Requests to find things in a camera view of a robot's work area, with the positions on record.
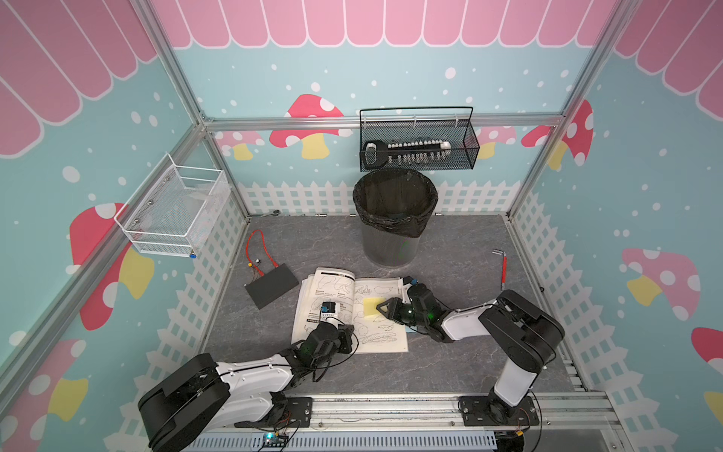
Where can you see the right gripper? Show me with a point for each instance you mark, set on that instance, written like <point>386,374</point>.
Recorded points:
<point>392,312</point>

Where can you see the black wire wall basket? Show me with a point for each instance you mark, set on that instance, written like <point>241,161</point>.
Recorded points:
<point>420,138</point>

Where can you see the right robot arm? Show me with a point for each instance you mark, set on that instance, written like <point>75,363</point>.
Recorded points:
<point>527,335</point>

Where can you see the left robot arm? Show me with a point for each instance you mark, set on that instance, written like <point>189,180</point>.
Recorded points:
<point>205,394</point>

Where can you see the black flat box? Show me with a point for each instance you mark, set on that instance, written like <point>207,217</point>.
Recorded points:
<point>272,286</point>

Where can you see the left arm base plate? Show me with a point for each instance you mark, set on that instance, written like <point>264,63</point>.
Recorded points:
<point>294,412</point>

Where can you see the red handled hex key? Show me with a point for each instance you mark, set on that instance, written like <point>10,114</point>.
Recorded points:
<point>504,266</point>

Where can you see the small circuit board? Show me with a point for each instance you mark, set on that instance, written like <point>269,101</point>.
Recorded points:
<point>275,440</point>

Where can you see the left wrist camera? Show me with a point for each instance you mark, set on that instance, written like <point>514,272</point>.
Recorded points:
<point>328,310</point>

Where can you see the sketch tutorial book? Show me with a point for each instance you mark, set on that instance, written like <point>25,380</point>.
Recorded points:
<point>377,335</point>

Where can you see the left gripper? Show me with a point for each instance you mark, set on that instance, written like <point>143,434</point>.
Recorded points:
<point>345,334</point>

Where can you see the white wire wall basket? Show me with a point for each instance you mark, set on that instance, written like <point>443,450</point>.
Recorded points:
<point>176,209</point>

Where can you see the mesh trash bin black bag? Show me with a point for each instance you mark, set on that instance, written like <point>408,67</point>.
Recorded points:
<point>394,206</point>

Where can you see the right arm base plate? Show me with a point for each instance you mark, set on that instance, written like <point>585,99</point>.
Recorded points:
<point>486,411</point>

